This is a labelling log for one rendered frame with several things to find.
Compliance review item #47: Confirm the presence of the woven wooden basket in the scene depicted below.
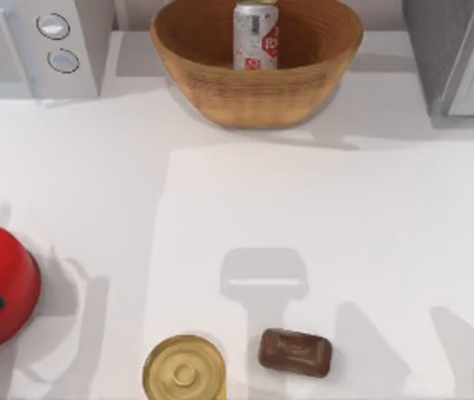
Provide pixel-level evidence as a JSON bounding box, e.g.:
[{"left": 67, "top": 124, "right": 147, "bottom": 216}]
[{"left": 149, "top": 0, "right": 365, "bottom": 129}]

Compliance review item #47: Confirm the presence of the red and white can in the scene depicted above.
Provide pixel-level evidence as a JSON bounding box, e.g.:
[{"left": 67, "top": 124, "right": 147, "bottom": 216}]
[{"left": 232, "top": 0, "right": 280, "bottom": 71}]

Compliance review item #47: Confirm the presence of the pale microwave oven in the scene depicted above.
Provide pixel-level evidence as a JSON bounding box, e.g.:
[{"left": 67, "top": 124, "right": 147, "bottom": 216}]
[{"left": 0, "top": 0, "right": 115, "bottom": 101}]

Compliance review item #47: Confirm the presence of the round microwave knob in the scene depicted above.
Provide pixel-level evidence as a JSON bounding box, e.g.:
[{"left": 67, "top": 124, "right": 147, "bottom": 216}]
[
  {"left": 36, "top": 12, "right": 72, "bottom": 41},
  {"left": 47, "top": 47, "right": 81, "bottom": 74}
]

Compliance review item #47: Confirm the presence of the red round bowl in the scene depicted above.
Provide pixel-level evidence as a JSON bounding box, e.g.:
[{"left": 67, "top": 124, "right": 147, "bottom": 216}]
[{"left": 0, "top": 221, "right": 42, "bottom": 359}]

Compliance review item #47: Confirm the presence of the grey cabinet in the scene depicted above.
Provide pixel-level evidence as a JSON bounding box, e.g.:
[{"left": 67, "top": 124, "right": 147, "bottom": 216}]
[{"left": 402, "top": 0, "right": 474, "bottom": 118}]

